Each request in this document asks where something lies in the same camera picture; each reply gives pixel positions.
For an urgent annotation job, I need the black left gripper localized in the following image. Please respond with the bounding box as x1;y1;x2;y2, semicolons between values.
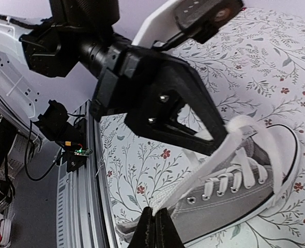
89;43;227;156

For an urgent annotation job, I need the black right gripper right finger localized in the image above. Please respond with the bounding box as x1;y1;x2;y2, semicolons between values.
155;208;185;248

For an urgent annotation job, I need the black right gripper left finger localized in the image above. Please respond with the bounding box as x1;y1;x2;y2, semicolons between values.
128;207;155;248

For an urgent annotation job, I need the white shoelace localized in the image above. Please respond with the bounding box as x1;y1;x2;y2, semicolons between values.
150;115;282;215

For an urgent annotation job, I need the grey canvas sneaker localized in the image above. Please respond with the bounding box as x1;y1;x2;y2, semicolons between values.
115;124;300;245

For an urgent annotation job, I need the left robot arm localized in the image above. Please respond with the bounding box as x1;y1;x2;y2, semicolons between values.
0;1;243;156

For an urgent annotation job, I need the floral table mat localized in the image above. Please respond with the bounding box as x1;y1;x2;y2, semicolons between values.
100;8;305;247

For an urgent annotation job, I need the red sneaker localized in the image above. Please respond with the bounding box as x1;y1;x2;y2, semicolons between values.
0;219;12;248

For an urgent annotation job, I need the aluminium front rail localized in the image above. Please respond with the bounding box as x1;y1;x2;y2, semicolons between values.
56;101;120;247

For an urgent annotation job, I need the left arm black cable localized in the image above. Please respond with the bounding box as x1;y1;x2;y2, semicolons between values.
23;113;86;181

